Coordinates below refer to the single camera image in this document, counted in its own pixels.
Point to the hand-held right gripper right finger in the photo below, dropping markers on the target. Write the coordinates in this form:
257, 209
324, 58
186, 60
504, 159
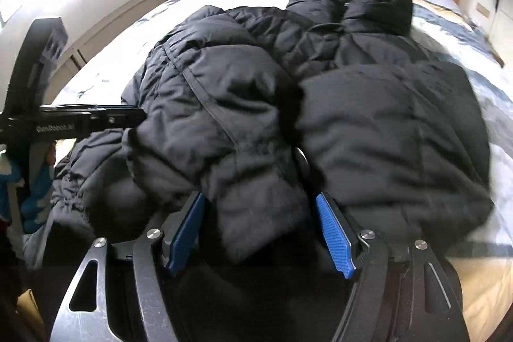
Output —
334, 236

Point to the beige wall switch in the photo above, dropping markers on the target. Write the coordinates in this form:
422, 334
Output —
483, 9

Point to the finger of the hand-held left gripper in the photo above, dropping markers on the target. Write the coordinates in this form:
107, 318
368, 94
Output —
118, 117

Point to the person's left hand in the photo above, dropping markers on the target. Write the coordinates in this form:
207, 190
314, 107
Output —
36, 197

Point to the black puffer jacket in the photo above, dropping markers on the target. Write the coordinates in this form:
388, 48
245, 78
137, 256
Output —
248, 97

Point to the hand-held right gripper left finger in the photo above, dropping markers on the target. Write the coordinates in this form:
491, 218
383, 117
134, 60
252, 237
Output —
185, 236

